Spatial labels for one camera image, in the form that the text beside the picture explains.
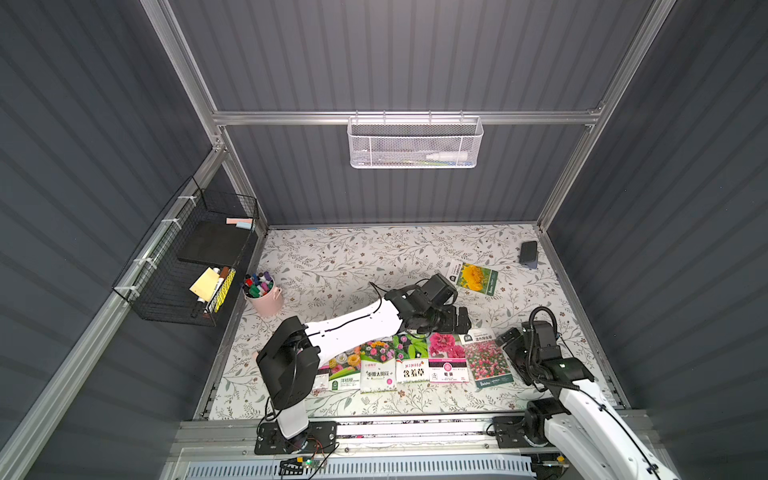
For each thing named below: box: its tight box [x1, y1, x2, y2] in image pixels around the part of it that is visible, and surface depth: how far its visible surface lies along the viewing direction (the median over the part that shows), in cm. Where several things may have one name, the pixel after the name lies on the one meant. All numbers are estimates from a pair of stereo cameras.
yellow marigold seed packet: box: [446, 259, 499, 296], surface depth 107 cm
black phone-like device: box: [519, 240, 538, 269], surface depth 110 cm
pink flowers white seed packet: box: [458, 327, 515, 389], surface depth 87 cm
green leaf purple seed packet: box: [394, 333, 430, 383], surface depth 88 cm
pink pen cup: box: [242, 275, 284, 317], surface depth 91 cm
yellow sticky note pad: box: [189, 267, 220, 302], surface depth 70 cm
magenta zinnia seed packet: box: [428, 332, 469, 383], surface depth 88 cm
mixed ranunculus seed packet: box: [314, 346, 361, 391], surface depth 85 cm
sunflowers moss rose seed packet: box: [360, 338, 397, 394], surface depth 86 cm
